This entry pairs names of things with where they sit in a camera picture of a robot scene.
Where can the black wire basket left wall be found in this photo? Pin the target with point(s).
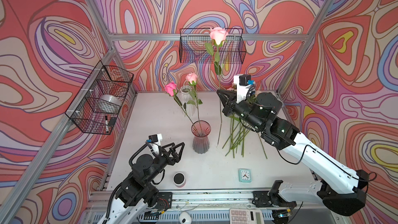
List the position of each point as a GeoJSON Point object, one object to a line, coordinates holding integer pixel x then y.
{"type": "Point", "coordinates": [98, 110]}

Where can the white ribbed ceramic vase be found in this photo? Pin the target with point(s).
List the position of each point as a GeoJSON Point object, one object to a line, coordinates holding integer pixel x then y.
{"type": "Point", "coordinates": [187, 100]}

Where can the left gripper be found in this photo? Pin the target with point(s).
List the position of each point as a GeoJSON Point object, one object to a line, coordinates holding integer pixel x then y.
{"type": "Point", "coordinates": [165, 157]}

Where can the pink grey glass vase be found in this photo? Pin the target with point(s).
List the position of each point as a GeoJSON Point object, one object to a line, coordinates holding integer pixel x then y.
{"type": "Point", "coordinates": [201, 130]}

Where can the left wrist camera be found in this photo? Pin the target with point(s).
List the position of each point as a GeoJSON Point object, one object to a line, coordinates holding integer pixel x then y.
{"type": "Point", "coordinates": [154, 142]}

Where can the bunch of artificial flowers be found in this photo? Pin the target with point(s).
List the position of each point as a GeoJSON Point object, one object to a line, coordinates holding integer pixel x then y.
{"type": "Point", "coordinates": [241, 130]}

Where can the magenta rose stem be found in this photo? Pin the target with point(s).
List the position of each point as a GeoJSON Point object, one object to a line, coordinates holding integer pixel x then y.
{"type": "Point", "coordinates": [172, 90]}

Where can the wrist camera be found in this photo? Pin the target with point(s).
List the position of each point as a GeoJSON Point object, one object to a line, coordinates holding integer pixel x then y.
{"type": "Point", "coordinates": [154, 142]}
{"type": "Point", "coordinates": [245, 87]}

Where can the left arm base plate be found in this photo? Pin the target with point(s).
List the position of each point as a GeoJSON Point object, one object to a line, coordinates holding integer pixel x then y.
{"type": "Point", "coordinates": [162, 201]}

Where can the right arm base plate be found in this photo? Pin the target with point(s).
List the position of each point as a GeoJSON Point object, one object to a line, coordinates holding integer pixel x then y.
{"type": "Point", "coordinates": [270, 199]}

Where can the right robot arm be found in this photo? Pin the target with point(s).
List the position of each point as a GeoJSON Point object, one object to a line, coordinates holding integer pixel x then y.
{"type": "Point", "coordinates": [340, 188]}

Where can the white pink calculator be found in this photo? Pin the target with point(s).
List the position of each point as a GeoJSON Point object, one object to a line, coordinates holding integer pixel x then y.
{"type": "Point", "coordinates": [246, 216]}

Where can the black wire basket back wall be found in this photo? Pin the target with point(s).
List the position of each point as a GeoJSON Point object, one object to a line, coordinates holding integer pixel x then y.
{"type": "Point", "coordinates": [196, 46]}

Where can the light pink rose stem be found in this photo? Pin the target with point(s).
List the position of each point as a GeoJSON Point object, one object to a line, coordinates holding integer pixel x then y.
{"type": "Point", "coordinates": [218, 36]}

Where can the mint green small clock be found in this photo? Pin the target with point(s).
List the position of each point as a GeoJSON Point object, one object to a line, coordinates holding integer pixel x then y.
{"type": "Point", "coordinates": [244, 175]}

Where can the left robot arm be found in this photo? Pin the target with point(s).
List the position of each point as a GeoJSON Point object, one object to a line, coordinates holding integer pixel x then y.
{"type": "Point", "coordinates": [138, 191]}

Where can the black wire basket wall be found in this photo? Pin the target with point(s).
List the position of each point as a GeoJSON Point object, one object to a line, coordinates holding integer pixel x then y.
{"type": "Point", "coordinates": [98, 110]}
{"type": "Point", "coordinates": [196, 46]}

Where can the white round device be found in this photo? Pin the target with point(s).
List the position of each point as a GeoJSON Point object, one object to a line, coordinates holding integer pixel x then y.
{"type": "Point", "coordinates": [185, 218]}

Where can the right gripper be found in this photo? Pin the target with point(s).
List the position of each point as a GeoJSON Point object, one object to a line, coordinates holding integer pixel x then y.
{"type": "Point", "coordinates": [231, 96]}

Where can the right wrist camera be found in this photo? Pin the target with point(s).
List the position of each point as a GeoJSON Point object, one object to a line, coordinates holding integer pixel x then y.
{"type": "Point", "coordinates": [245, 87]}

